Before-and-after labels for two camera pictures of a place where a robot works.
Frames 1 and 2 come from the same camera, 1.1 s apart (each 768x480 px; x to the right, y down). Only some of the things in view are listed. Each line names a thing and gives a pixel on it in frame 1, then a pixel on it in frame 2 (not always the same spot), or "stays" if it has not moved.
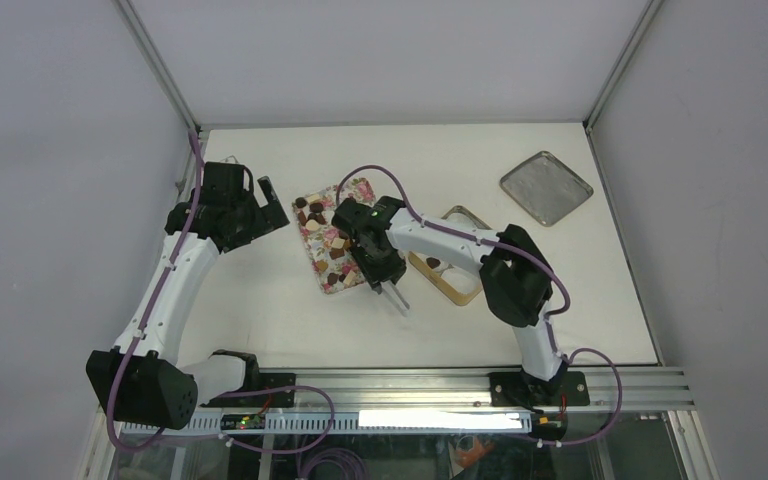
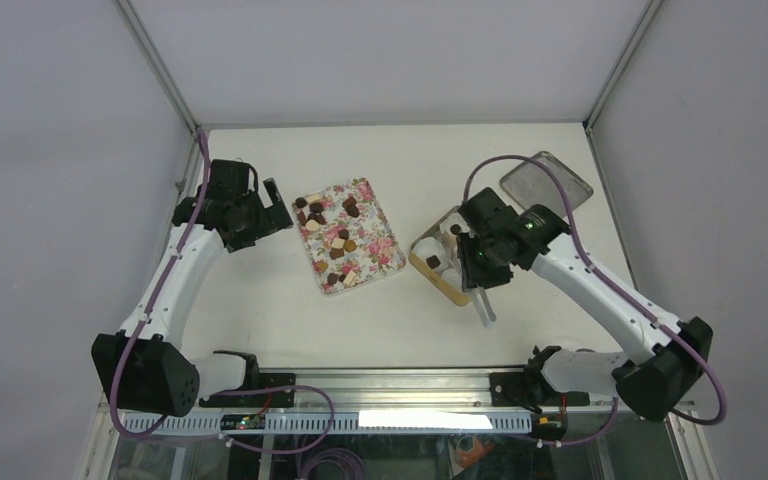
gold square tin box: x=459 y=286 stays
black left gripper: x=262 y=222 stays
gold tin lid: x=546 y=187 stays
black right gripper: x=392 y=271 → x=473 y=275
